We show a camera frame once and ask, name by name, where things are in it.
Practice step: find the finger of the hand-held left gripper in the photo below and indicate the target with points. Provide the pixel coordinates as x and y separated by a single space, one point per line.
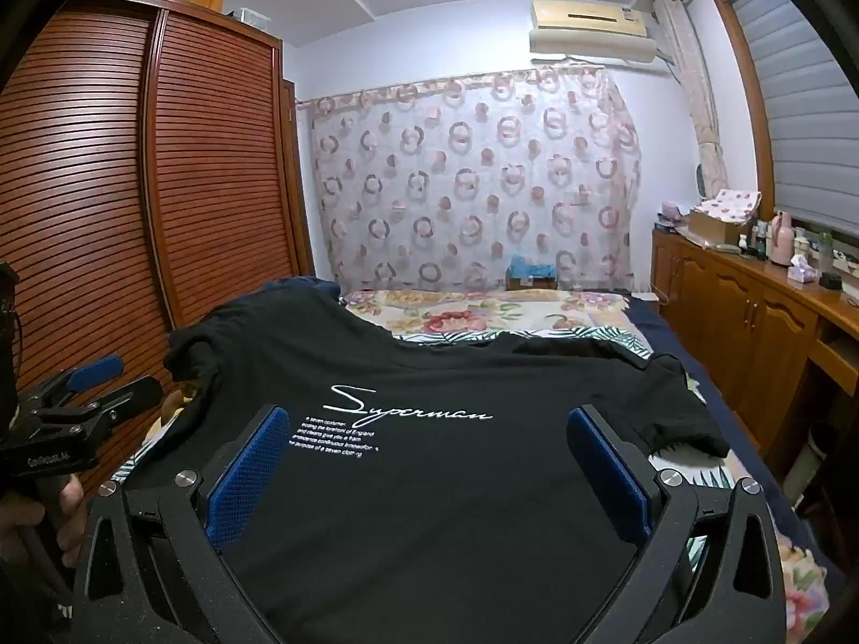
100 370
134 392

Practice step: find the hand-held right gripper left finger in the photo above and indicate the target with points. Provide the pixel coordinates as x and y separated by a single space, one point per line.
248 476

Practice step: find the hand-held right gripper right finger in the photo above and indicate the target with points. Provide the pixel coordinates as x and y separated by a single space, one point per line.
607 476

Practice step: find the black printed t-shirt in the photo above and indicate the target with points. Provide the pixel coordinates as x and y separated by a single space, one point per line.
429 456

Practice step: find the person's left hand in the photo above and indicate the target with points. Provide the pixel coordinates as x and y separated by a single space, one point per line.
70 506

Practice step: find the wooden louvered wardrobe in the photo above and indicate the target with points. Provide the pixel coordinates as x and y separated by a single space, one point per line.
134 201

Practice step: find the white waste bin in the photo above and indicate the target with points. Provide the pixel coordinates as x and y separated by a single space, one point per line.
815 459

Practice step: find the floral leaf print bed sheet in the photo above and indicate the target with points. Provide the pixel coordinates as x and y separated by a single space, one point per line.
470 315

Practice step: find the long wooden cabinet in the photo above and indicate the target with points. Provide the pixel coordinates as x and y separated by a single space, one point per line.
745 308

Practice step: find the blue bag on box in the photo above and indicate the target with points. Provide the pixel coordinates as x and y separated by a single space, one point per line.
531 269

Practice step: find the cardboard box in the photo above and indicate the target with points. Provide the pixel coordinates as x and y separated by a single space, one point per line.
715 225

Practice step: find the pink tissue box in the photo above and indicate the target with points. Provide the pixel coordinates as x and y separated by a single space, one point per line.
800 269

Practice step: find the pink thermos jug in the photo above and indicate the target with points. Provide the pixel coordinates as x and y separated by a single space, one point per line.
780 236

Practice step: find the circle patterned sheer curtain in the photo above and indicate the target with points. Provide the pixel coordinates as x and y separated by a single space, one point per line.
470 188

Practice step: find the clear plastic storage box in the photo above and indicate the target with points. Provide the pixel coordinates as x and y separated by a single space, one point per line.
252 15

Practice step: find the tied floral side curtain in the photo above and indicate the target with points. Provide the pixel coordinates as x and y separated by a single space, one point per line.
698 94

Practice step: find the grey window blind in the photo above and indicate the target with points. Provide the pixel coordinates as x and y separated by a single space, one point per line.
798 94

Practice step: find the wall air conditioner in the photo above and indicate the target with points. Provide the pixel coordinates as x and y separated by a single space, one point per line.
594 30

